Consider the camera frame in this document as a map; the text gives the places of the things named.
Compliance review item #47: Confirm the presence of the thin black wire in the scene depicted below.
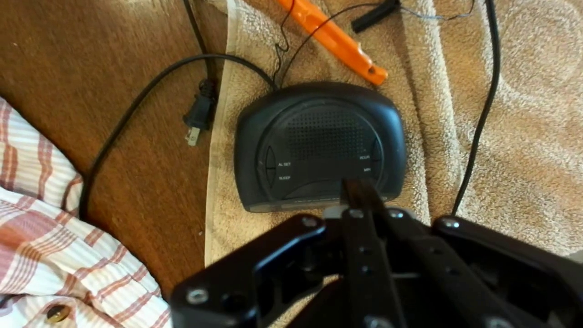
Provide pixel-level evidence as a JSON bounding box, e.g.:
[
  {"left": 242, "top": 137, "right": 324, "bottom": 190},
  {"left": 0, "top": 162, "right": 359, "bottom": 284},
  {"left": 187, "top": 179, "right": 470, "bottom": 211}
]
[{"left": 271, "top": 0, "right": 481, "bottom": 89}]

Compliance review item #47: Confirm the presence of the orange plastic tool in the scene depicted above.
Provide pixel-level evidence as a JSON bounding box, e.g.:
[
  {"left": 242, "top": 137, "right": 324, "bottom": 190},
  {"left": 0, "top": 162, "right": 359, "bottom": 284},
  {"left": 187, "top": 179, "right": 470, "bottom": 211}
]
[{"left": 275, "top": 0, "right": 392, "bottom": 88}]

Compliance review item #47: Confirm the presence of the thick black cable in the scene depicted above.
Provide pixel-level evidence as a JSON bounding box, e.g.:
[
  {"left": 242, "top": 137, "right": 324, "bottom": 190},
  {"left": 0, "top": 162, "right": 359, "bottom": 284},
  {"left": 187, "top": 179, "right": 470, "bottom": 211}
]
[{"left": 450, "top": 0, "right": 503, "bottom": 219}]

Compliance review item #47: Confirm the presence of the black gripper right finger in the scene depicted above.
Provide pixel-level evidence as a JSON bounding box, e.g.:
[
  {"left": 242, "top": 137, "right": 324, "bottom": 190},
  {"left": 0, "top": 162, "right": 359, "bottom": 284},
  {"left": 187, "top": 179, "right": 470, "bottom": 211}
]
[{"left": 361, "top": 179, "right": 583, "bottom": 328}]

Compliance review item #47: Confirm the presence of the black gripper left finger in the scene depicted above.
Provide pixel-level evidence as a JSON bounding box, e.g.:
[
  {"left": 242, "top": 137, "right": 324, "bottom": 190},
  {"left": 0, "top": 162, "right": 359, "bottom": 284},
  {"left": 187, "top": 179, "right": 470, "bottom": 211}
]
[{"left": 169, "top": 179, "right": 390, "bottom": 328}]

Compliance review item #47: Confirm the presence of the black power cord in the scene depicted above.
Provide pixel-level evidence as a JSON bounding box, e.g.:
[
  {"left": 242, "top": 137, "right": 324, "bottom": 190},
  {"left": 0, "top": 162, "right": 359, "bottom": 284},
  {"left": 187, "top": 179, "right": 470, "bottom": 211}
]
[{"left": 76, "top": 51, "right": 279, "bottom": 222}]

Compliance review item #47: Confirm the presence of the short black stick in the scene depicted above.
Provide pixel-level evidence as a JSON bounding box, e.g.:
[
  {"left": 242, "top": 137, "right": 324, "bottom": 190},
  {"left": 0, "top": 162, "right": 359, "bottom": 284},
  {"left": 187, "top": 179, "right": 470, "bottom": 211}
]
[{"left": 350, "top": 0, "right": 402, "bottom": 35}]

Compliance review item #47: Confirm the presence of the black cord with plug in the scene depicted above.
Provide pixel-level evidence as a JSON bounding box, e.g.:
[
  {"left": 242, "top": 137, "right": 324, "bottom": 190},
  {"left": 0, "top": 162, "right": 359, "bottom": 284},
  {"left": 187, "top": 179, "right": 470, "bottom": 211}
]
[{"left": 180, "top": 0, "right": 222, "bottom": 148}]

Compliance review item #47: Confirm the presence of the red white striped cloth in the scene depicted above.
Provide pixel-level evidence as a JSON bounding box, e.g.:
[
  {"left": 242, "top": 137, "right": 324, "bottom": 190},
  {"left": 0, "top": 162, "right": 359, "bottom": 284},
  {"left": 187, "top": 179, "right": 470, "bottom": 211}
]
[{"left": 0, "top": 95, "right": 173, "bottom": 328}]

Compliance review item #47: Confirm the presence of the black speaker box with buttons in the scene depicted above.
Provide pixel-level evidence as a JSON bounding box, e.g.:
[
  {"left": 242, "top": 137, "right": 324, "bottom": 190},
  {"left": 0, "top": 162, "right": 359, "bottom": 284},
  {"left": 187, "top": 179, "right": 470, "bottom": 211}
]
[{"left": 233, "top": 80, "right": 408, "bottom": 215}]

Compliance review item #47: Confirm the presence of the beige terry towel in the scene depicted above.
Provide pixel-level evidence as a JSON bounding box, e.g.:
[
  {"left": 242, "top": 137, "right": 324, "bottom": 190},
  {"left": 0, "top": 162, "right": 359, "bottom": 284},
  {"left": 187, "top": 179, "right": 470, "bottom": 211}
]
[{"left": 202, "top": 0, "right": 583, "bottom": 328}]

